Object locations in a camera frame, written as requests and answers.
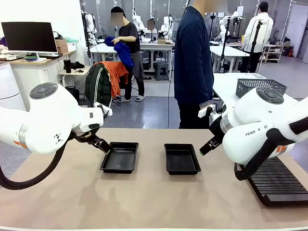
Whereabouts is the black backpack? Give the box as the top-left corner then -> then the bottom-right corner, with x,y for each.
64,86 -> 80,104

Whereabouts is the black computer monitor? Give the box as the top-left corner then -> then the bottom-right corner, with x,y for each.
1,21 -> 59,59

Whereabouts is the black plastic ESD tray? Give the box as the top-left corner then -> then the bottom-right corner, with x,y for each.
100,141 -> 140,174
164,143 -> 202,175

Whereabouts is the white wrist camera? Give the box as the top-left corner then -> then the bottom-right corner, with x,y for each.
197,103 -> 215,118
93,102 -> 113,117

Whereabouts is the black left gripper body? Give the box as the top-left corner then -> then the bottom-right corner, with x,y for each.
72,127 -> 101,143

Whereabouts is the orange jacket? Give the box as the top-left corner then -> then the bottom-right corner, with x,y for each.
95,61 -> 129,98

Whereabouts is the white cylindrical air purifier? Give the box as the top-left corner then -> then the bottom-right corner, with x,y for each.
0,61 -> 27,112

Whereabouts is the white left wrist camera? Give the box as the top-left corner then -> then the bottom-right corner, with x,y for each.
93,102 -> 113,117

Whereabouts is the small cardboard box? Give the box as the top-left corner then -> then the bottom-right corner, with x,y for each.
54,38 -> 69,54

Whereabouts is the person in dark grey t-shirt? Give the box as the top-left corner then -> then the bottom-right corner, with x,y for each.
110,6 -> 146,102

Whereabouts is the person in navy jacket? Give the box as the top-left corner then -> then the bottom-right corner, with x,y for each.
173,0 -> 215,129

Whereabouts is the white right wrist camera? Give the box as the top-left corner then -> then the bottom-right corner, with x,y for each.
197,103 -> 215,118

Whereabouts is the blue garment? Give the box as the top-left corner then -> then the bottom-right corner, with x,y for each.
104,36 -> 135,68

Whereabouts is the black left arm cable bundle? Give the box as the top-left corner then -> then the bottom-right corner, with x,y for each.
0,133 -> 74,191

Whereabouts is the black slotted board rack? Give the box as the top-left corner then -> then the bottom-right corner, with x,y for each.
234,156 -> 308,207

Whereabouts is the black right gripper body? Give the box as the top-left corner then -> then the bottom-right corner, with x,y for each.
208,112 -> 228,142

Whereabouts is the dark green striped jacket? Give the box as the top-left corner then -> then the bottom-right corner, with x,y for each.
84,63 -> 113,108

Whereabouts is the grey step stool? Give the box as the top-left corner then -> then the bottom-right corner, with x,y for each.
154,62 -> 170,81

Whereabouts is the small wooden side table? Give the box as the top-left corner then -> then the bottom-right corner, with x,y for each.
59,66 -> 92,87

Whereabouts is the person in white jacket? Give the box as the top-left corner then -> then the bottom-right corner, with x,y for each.
241,1 -> 274,73

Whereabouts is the white cabinet wooden top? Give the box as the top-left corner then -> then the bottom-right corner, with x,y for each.
11,50 -> 77,97

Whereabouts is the black tripod stand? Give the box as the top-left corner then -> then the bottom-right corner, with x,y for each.
245,20 -> 264,73

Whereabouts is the white background robot table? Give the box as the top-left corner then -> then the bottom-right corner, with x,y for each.
134,40 -> 176,73

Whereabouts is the white side table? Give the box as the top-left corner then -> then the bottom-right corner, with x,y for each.
213,73 -> 308,106

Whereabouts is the grey mesh plastic basket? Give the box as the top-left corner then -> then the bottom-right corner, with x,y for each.
237,78 -> 287,99

